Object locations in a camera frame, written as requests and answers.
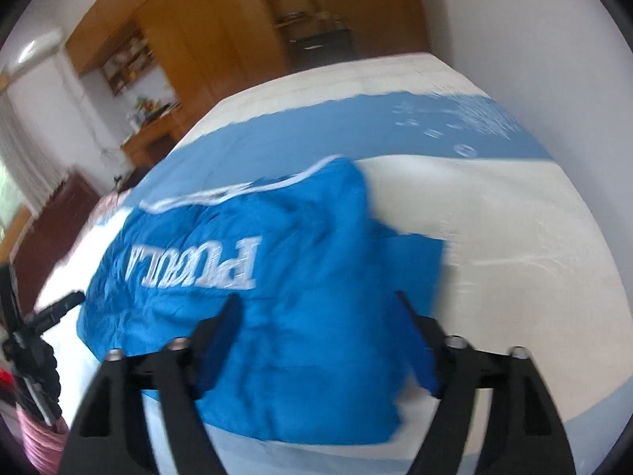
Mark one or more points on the dark wooden headboard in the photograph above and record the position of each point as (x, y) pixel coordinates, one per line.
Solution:
(64, 208)

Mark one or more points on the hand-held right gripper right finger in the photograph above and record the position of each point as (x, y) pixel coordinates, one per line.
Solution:
(430, 331)

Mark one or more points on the white curtain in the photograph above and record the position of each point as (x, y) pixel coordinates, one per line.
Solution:
(24, 158)

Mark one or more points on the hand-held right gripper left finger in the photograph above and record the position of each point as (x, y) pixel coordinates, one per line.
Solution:
(217, 351)

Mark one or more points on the wooden wardrobe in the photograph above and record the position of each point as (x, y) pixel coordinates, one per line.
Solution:
(207, 34)

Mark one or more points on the pink floral quilt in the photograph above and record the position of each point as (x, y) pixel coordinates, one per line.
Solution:
(106, 208)

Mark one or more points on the blue quilted jacket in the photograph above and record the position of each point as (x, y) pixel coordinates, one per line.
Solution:
(306, 316)

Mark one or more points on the pink striped cloth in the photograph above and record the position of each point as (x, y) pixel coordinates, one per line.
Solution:
(42, 440)

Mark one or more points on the row of books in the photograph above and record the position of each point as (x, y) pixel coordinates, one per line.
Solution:
(126, 64)

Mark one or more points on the light blue printed blanket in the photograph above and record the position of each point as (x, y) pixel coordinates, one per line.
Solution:
(494, 217)

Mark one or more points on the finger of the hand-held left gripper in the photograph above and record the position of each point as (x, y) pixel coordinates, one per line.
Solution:
(57, 309)

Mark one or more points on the clutter of desk items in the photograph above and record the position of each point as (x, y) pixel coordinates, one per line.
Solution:
(151, 108)

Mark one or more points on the wooden desk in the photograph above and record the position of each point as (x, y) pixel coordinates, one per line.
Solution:
(153, 138)

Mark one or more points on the black box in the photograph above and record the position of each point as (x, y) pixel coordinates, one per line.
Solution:
(321, 44)

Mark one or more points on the white air conditioner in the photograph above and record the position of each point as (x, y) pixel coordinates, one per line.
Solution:
(34, 49)

